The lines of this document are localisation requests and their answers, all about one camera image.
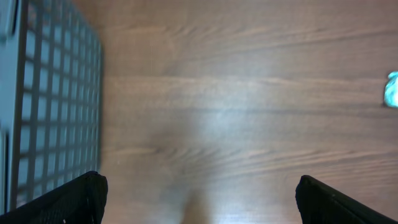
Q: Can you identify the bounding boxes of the teal tissue pack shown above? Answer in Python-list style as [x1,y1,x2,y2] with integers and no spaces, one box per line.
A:
[384,71,398,108]

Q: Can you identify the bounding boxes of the grey plastic basket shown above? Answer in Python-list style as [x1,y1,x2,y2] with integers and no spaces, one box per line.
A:
[1,0,104,213]

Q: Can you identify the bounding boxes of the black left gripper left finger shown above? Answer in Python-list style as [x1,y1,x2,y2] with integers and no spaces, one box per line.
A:
[1,171,108,224]

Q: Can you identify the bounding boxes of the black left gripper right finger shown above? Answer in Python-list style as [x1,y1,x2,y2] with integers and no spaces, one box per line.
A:
[295,175,397,224]

